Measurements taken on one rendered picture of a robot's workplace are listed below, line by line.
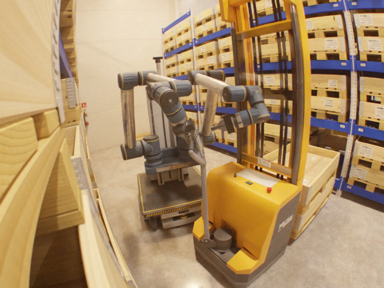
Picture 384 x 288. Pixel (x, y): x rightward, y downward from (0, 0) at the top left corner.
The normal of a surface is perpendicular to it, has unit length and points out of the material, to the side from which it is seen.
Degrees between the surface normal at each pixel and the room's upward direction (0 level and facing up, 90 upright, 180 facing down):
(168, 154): 90
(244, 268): 22
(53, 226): 90
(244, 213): 74
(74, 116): 90
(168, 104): 105
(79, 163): 90
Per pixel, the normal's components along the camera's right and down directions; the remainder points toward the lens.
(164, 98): 0.40, 0.45
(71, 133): 0.56, 0.20
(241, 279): -0.21, 0.30
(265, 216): -0.82, -0.05
